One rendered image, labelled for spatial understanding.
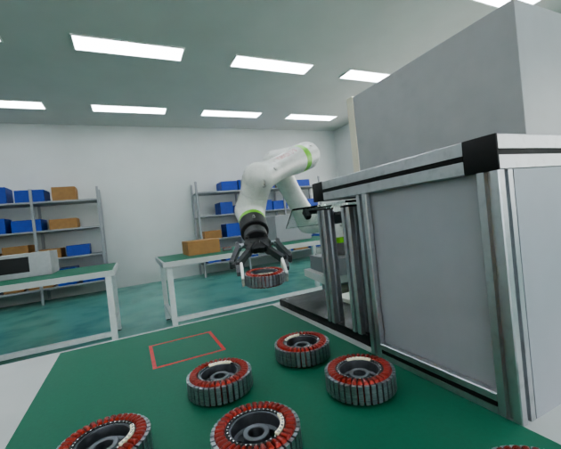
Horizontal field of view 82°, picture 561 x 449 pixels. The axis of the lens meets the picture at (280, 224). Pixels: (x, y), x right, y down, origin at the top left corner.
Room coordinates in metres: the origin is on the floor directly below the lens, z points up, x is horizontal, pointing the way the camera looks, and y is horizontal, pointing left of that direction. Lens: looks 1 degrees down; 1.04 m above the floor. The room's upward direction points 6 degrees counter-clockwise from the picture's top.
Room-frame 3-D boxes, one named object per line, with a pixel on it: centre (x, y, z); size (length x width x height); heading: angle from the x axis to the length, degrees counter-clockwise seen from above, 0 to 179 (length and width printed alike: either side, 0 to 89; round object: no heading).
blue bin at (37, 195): (5.76, 4.31, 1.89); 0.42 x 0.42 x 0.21; 23
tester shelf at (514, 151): (0.74, -0.49, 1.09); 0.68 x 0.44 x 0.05; 115
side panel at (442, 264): (0.53, -0.23, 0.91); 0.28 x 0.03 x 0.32; 25
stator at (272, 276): (0.88, 0.06, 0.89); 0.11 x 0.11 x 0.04
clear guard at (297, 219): (0.95, -0.19, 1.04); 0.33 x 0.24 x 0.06; 25
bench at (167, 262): (3.91, 0.33, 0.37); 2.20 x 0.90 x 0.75; 115
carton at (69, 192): (5.98, 3.87, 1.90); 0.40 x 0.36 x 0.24; 26
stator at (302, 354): (0.66, -0.02, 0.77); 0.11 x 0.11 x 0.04
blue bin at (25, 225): (5.72, 4.39, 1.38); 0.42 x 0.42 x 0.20; 24
